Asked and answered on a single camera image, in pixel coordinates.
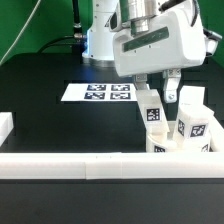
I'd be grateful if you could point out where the white marker sheet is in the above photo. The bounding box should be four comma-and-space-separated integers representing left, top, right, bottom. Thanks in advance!
61, 83, 136, 102

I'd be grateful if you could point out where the white round stool seat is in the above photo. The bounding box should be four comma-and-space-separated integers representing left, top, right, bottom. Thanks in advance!
145, 120, 213, 154

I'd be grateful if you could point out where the white left fence wall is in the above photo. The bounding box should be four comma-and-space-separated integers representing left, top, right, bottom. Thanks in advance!
0, 112, 14, 147

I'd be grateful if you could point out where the black cable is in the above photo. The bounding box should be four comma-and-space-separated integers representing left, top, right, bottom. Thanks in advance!
38, 0, 88, 54

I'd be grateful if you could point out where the white right fence wall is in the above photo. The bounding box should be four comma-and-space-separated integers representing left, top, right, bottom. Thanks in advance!
209, 117, 224, 152

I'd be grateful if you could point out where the white front fence wall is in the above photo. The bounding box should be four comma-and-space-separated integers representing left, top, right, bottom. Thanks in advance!
0, 152, 224, 180

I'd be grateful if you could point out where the white fence wall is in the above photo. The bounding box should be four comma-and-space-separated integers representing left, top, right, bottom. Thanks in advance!
209, 117, 224, 152
0, 152, 224, 180
0, 112, 14, 147

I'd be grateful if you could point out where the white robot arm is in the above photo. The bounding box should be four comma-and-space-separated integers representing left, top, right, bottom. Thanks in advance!
82, 0, 206, 103

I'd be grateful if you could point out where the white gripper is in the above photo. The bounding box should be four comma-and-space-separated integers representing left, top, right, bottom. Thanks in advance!
111, 1, 206, 103

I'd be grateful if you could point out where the grey thin cable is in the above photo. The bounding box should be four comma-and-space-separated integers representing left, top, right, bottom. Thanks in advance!
0, 0, 43, 66

